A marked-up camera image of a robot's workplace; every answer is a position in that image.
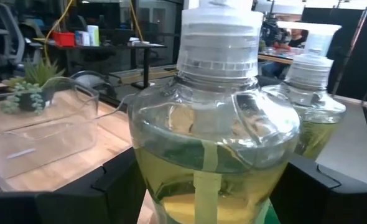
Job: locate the white carton box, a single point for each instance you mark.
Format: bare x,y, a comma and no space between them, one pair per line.
93,35

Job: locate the teal plastic tray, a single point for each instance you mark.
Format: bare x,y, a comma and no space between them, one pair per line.
272,217

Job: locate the clear plastic bin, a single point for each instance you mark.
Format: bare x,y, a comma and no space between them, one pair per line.
46,140

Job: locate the small potted succulent plant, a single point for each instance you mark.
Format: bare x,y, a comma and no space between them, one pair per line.
31,93

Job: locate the black office desk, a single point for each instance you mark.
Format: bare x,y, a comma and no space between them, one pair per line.
124,46

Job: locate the red storage box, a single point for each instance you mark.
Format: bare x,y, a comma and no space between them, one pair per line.
64,39

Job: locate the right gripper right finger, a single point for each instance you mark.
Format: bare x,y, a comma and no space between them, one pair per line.
326,205

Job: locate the grey office chair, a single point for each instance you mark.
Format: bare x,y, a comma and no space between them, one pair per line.
9,37

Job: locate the clear yellow-green soap bottle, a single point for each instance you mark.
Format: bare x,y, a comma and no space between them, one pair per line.
317,102
214,124

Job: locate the person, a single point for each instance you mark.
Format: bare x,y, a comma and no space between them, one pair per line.
297,39

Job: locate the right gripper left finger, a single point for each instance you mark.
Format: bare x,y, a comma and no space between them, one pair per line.
62,208

